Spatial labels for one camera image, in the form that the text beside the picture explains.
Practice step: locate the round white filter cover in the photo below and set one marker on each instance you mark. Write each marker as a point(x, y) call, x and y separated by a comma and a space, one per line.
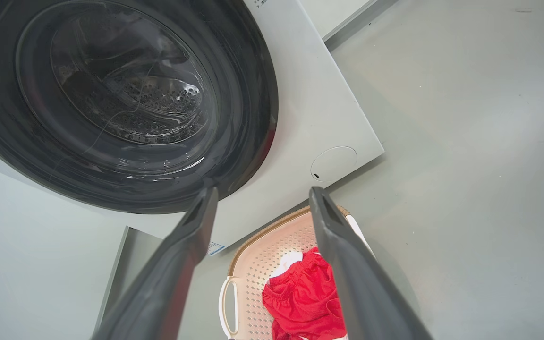
point(334, 163)

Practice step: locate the dark round washing machine door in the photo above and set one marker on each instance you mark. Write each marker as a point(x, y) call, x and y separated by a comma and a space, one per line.
point(234, 141)

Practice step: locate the white garment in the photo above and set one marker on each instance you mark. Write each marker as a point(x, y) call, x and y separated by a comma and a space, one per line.
point(289, 261)

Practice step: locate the red garment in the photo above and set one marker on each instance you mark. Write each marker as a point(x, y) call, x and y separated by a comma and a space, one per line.
point(305, 302)

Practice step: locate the black printed text label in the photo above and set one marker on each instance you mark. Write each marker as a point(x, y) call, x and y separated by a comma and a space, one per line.
point(261, 2)

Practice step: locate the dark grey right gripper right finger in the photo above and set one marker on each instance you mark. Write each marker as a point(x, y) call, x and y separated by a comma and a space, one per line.
point(366, 293)

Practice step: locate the white front-load washing machine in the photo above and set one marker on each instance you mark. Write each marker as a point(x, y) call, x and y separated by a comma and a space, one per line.
point(319, 104)

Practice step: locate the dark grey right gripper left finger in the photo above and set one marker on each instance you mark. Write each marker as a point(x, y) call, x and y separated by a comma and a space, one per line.
point(168, 278)

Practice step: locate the beige perforated laundry basket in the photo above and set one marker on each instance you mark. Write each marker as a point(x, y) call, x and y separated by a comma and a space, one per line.
point(262, 264)

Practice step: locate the blue white energy label sticker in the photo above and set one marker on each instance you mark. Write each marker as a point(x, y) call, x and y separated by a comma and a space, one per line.
point(215, 248)

